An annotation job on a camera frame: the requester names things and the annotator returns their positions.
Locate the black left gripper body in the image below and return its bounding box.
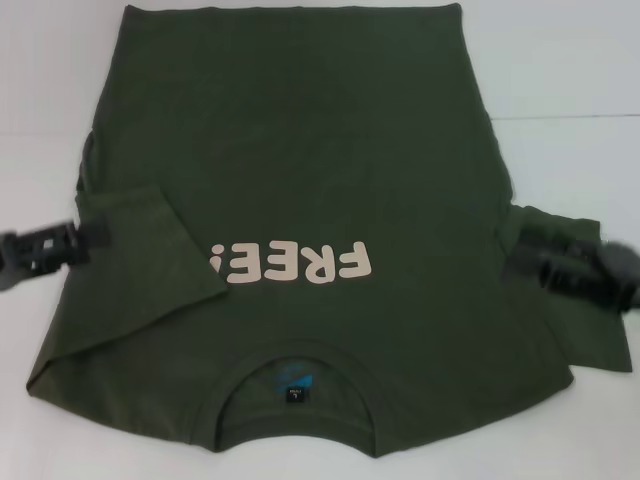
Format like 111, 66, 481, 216
0, 229, 40, 297

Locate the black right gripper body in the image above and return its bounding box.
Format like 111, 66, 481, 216
596, 241, 640, 315

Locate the dark green FREE t-shirt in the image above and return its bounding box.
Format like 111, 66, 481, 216
25, 2, 632, 459

